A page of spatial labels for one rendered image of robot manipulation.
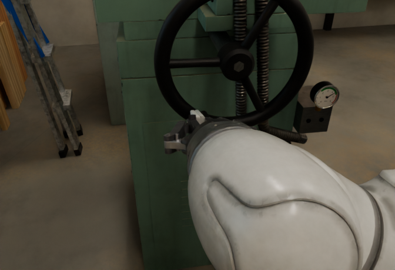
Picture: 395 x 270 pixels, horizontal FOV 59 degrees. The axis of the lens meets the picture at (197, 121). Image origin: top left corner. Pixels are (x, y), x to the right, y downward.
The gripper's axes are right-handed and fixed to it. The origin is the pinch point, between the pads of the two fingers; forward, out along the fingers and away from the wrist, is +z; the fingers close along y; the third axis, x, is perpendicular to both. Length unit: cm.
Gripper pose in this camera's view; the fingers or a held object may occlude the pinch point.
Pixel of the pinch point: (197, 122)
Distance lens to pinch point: 59.1
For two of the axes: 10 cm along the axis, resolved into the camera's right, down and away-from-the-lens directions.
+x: 0.5, 9.8, 2.0
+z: -1.4, -1.9, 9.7
